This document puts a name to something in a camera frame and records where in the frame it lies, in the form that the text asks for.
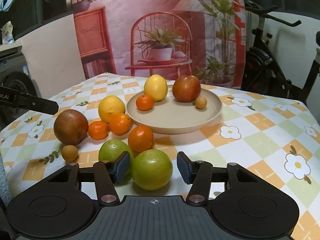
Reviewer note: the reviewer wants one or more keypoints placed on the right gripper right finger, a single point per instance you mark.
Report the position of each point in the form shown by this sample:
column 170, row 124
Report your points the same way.
column 189, row 169

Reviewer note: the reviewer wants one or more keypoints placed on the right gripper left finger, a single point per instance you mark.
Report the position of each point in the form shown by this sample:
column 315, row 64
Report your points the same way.
column 107, row 171

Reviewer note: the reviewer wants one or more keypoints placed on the green apple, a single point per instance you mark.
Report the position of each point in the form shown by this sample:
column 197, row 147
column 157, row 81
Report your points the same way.
column 152, row 170
column 112, row 149

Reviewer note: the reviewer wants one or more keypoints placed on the small brown longan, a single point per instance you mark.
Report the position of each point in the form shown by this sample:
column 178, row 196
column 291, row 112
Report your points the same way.
column 201, row 102
column 69, row 153

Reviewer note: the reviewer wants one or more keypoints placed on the small orange mandarin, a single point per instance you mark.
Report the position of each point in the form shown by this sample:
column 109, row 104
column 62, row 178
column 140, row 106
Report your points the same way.
column 144, row 102

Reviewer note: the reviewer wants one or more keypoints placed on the yellow lemon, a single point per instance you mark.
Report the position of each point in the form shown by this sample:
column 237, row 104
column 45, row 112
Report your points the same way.
column 156, row 87
column 109, row 107

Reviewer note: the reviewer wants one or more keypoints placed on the washing machine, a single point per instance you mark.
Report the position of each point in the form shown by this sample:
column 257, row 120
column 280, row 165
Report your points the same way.
column 15, row 74

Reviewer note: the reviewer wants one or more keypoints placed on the beige round plate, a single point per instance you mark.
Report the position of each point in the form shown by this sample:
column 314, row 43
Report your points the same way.
column 172, row 117

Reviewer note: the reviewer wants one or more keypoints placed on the dark red apple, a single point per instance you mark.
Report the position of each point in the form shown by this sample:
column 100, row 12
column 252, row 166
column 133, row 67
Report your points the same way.
column 71, row 127

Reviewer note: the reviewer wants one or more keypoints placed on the floral checkered tablecloth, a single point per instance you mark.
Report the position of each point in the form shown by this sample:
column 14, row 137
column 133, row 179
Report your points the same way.
column 277, row 139

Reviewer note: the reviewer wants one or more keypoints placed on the black exercise bike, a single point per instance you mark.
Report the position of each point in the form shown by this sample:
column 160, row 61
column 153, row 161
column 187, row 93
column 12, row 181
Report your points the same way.
column 262, row 73

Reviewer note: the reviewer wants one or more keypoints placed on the red plant backdrop cloth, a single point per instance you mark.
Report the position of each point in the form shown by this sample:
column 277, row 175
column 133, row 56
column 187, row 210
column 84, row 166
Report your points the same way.
column 205, row 38

